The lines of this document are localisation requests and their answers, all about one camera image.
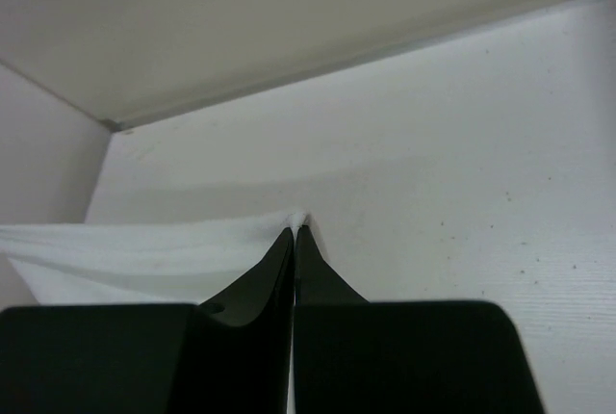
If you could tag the white tank top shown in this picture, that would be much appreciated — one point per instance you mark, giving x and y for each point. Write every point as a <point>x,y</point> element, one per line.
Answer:
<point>140,263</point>

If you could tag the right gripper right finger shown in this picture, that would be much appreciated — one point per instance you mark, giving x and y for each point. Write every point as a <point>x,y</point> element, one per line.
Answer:
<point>435,356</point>

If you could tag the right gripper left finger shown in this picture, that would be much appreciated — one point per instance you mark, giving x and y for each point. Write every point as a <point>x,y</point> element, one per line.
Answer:
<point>229,354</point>

